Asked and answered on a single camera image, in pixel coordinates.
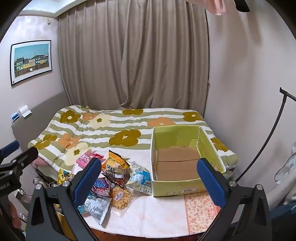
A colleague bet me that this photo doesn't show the grey headboard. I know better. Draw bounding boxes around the grey headboard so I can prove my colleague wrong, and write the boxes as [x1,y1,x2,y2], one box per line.
[10,91,70,163]

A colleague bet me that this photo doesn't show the black hanging object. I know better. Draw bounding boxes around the black hanging object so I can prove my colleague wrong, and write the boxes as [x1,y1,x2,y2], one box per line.
[233,0,250,12]

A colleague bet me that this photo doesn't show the beige curtain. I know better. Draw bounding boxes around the beige curtain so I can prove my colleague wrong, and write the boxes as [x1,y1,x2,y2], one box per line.
[57,0,210,110]

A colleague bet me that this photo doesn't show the yellow black snack packet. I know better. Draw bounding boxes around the yellow black snack packet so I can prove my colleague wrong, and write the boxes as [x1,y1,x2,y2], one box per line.
[57,169,75,186]

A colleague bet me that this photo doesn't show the pink pillow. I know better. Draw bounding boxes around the pink pillow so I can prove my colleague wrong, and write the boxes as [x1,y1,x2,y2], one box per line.
[32,158,50,168]

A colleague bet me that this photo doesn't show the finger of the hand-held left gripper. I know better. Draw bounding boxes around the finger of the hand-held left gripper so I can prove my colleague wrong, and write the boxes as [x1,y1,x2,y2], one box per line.
[0,146,39,180]
[0,140,20,161]

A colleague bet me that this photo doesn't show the red blue snack packet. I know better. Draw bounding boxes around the red blue snack packet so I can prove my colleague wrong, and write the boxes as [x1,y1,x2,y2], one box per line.
[91,177,114,197]

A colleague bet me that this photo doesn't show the pink hanging cloth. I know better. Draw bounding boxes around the pink hanging cloth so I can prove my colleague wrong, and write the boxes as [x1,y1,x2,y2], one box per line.
[186,0,234,15]

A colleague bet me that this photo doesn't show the orange floral mat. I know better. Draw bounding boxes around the orange floral mat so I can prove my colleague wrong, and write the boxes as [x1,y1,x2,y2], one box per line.
[184,190,222,234]

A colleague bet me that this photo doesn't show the clear waffle packet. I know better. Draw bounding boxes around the clear waffle packet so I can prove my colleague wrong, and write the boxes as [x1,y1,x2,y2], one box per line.
[109,186,132,210]

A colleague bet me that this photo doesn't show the white blue snack packet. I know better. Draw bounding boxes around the white blue snack packet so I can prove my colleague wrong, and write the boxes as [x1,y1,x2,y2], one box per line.
[77,195,112,225]

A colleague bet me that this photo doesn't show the pink snack packet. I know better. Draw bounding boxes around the pink snack packet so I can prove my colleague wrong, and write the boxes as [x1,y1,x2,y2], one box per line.
[76,149,104,172]

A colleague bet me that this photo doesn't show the floral striped blanket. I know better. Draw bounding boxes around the floral striped blanket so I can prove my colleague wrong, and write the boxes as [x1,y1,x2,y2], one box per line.
[27,105,238,173]

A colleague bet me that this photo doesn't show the person's left hand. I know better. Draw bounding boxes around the person's left hand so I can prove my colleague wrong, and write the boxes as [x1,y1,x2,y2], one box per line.
[0,200,23,231]

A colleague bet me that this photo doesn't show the orange yellow snack packet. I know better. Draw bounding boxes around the orange yellow snack packet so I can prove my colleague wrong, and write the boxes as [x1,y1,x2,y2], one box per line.
[105,150,131,174]

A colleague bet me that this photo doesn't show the brown chocolate snack packet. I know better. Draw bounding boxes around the brown chocolate snack packet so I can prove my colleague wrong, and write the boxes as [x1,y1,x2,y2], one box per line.
[102,168,126,187]

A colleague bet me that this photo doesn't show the blue denim trousers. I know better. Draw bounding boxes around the blue denim trousers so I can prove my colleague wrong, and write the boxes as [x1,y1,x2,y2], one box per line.
[269,202,296,223]

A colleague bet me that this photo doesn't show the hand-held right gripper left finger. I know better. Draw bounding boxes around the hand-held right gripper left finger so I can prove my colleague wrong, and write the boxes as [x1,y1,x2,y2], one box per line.
[25,158,102,241]

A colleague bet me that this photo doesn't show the green cardboard box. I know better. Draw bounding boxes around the green cardboard box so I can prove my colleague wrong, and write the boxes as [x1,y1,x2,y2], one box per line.
[150,125,227,197]

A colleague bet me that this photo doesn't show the black metal stand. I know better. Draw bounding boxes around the black metal stand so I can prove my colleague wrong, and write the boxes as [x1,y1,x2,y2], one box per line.
[233,87,296,183]

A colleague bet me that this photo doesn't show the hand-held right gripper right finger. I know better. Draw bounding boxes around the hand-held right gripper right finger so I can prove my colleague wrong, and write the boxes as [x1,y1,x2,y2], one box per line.
[196,158,272,241]

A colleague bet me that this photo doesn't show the light blue snack packet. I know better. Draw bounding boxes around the light blue snack packet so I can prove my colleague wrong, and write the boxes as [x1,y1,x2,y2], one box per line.
[125,163,153,195]

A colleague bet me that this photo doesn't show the white garment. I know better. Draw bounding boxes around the white garment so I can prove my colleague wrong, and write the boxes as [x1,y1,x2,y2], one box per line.
[274,141,296,204]

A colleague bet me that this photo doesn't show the white paper roll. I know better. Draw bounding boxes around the white paper roll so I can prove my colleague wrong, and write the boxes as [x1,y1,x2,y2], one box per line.
[18,105,32,117]

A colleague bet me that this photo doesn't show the framed wall poster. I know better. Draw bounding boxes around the framed wall poster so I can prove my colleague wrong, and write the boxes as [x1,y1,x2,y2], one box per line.
[10,40,53,87]

